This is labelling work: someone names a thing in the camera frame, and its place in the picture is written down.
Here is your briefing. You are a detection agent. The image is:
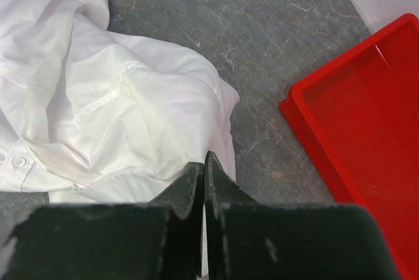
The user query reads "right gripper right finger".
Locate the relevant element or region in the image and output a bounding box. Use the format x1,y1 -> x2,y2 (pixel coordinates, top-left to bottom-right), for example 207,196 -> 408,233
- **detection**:
204,152 -> 400,279

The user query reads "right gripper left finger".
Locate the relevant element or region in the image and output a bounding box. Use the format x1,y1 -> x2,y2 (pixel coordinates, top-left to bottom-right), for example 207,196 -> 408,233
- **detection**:
1,163 -> 204,279

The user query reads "white button shirt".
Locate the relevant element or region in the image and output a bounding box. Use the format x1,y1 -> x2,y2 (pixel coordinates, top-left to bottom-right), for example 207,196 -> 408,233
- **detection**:
1,0 -> 239,203

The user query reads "red plastic bin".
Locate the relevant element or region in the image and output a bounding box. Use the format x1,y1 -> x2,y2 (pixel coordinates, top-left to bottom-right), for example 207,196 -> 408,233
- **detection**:
279,13 -> 418,279

